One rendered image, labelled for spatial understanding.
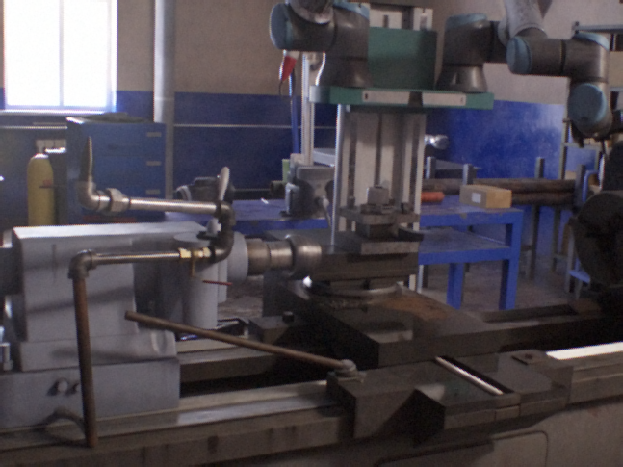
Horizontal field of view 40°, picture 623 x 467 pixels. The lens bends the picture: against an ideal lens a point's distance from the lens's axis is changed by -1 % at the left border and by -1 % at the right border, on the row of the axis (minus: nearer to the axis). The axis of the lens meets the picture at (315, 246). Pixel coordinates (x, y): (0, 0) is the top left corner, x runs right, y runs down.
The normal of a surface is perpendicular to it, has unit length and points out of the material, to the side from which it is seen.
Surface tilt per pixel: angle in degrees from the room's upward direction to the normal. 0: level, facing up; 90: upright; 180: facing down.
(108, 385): 90
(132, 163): 90
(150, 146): 90
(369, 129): 90
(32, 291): 76
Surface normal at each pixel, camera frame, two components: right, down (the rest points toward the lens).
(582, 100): -0.42, -0.01
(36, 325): 0.41, -0.22
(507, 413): 0.43, 0.19
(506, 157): -0.90, 0.04
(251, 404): 0.04, -0.98
